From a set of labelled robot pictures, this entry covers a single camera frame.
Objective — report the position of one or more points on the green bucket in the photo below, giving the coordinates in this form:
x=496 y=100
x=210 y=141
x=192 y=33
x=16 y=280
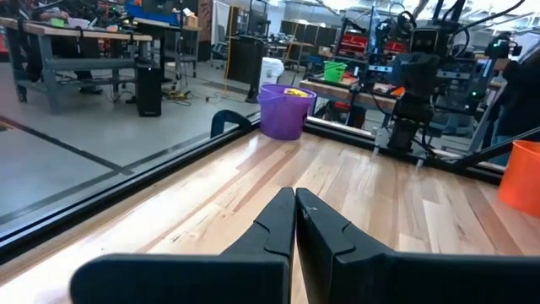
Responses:
x=334 y=72

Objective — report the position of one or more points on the person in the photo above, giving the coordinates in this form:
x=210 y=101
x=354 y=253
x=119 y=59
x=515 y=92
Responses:
x=523 y=97

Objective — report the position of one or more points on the purple jack-o-lantern bucket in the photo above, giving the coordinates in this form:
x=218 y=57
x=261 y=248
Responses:
x=282 y=118

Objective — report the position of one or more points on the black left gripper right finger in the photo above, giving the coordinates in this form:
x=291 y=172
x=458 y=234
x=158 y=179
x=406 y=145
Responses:
x=401 y=278

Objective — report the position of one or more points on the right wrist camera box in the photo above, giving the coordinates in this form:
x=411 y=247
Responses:
x=425 y=40

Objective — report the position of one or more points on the orange plastic bucket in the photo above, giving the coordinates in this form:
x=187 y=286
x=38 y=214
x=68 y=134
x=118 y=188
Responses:
x=523 y=181

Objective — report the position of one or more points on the yellow Sour Patch bag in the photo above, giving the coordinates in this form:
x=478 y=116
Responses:
x=297 y=92

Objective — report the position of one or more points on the black diagonal frame strut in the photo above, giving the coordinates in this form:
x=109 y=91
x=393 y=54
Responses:
x=498 y=150

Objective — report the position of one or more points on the black tower box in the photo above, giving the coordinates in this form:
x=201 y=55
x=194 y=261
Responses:
x=149 y=90

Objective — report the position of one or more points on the wooden desk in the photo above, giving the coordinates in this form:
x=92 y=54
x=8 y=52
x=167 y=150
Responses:
x=185 y=28

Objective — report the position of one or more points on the black cabinet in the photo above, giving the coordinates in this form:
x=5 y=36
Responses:
x=244 y=63

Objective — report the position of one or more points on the white bin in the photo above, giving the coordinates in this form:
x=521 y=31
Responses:
x=271 y=69

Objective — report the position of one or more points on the grey wooden workbench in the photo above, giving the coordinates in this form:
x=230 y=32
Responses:
x=84 y=63

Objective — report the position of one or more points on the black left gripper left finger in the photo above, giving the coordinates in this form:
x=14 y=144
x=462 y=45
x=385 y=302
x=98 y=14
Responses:
x=190 y=278

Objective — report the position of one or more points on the red storage bin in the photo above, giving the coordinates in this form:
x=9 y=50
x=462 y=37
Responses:
x=356 y=44
x=395 y=46

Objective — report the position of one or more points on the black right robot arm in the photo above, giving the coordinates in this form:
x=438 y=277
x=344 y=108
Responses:
x=407 y=131

